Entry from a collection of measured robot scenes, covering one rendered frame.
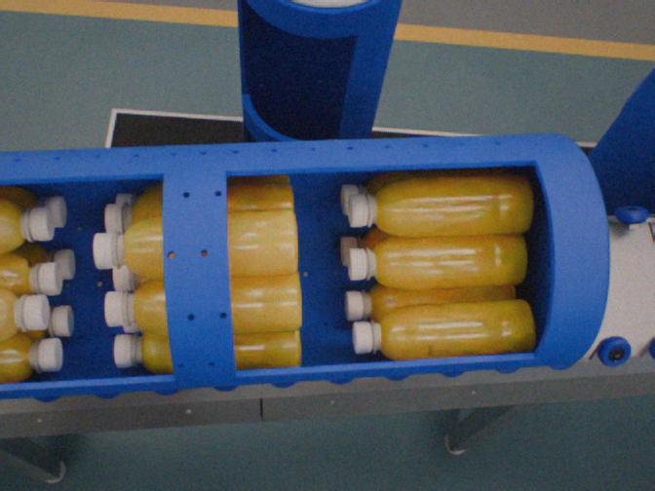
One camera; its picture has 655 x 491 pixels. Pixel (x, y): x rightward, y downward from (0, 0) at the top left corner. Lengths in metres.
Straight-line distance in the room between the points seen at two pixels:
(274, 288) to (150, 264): 0.14
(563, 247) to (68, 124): 1.76
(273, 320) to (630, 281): 0.58
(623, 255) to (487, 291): 0.29
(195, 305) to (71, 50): 1.80
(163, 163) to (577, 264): 0.45
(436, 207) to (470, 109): 1.52
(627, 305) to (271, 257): 0.58
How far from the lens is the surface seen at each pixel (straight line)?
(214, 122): 2.14
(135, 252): 0.84
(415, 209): 0.91
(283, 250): 0.82
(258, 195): 0.89
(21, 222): 0.94
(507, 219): 0.94
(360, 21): 1.26
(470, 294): 1.01
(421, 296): 0.99
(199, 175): 0.83
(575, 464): 2.11
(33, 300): 0.91
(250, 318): 0.86
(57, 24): 2.59
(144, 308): 0.87
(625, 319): 1.19
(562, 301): 0.86
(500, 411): 1.56
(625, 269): 1.22
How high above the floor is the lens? 1.95
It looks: 66 degrees down
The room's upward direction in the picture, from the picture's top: 10 degrees clockwise
